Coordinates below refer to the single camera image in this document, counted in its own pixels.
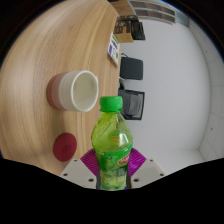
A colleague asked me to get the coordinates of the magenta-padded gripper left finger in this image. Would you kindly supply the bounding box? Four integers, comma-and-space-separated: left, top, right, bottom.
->
59, 148, 100, 190

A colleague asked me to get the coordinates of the green and purple booklet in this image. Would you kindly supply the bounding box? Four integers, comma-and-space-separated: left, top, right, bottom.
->
107, 32, 121, 66

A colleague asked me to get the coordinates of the small brown cardboard box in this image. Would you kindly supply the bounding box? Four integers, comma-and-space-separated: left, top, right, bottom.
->
113, 31, 135, 44

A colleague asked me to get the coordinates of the white and brown cup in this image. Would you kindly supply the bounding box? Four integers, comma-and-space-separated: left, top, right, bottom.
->
46, 69, 100, 113

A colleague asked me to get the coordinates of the grey mesh office chair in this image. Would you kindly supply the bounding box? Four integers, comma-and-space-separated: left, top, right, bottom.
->
118, 78, 146, 121

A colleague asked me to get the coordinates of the green drink bottle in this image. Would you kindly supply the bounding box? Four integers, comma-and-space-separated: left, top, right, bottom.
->
90, 95, 134, 192

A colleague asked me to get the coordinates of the flat round red coaster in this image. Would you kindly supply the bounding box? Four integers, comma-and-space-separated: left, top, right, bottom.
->
52, 132, 78, 163

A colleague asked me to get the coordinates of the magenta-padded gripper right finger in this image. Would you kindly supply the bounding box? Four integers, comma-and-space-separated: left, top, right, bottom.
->
126, 148, 167, 190

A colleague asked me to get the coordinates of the black office chair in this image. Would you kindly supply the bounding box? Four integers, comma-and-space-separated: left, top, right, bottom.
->
119, 54, 144, 81

